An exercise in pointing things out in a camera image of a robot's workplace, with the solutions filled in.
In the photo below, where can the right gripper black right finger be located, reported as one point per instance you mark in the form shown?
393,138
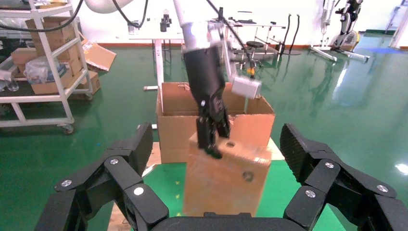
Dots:
334,191

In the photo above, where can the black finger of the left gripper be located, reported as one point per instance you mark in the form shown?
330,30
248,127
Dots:
224,127
207,137

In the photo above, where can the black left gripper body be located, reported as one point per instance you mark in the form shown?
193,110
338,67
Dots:
204,79

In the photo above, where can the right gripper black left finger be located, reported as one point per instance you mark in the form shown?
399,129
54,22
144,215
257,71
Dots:
105,191

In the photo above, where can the small taped cardboard box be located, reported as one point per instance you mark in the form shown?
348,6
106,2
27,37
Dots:
223,185

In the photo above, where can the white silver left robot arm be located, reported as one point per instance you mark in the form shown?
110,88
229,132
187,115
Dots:
194,28

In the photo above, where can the large open cardboard carton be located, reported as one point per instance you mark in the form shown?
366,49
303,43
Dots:
175,134

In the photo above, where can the loose cardboard sheet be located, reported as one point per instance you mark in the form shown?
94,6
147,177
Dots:
100,57

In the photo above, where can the cardboard box with label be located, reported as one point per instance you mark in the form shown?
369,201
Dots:
94,84

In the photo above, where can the flat long cardboard box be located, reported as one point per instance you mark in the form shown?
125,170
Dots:
44,87

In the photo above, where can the stacked cardboard box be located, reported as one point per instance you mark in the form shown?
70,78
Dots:
60,36

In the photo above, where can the small brown cardboard box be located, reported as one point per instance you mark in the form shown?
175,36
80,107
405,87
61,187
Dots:
22,57

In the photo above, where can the white table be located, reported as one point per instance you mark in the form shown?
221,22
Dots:
159,63

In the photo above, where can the green cloth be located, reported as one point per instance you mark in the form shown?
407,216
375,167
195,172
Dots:
274,194

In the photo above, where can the black round stool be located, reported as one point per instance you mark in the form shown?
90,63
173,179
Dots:
255,44

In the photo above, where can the black device on table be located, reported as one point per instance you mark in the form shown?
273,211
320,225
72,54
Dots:
165,22

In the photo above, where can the white pipe rack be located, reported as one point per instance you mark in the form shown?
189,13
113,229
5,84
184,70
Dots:
271,26

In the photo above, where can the clear plastic bag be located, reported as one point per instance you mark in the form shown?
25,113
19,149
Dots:
36,70

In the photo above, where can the white exercise machine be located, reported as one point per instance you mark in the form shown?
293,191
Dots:
345,39

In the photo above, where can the white wheeled shelf cart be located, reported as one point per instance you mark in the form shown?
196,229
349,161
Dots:
49,52

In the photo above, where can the white metal frame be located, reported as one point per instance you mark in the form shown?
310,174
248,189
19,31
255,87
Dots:
400,32

